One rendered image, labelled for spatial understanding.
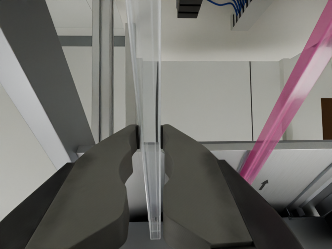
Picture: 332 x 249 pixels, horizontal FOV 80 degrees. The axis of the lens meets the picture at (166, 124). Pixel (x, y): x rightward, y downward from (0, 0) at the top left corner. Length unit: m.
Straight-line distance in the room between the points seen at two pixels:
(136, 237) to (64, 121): 0.21
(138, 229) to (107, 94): 0.28
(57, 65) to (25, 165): 2.08
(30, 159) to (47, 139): 2.03
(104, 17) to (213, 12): 0.29
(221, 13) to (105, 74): 0.36
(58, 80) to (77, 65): 1.94
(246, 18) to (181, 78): 1.44
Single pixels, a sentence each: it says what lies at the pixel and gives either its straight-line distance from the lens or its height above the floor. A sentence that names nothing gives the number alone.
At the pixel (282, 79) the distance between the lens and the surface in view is 1.05.
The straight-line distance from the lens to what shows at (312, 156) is 0.28.
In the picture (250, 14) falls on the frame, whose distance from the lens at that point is 0.59.
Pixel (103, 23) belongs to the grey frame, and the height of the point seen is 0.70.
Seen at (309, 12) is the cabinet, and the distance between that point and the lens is 0.74.
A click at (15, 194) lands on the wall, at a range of 2.35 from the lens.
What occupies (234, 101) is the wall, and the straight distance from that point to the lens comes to 2.05.
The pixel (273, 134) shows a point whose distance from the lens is 0.20.
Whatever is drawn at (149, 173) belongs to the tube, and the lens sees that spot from 0.16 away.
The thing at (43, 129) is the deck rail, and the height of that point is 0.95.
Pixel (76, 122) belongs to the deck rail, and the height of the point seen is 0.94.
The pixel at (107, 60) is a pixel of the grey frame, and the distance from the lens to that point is 0.48.
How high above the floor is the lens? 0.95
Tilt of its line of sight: 3 degrees down
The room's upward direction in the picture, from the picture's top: 179 degrees clockwise
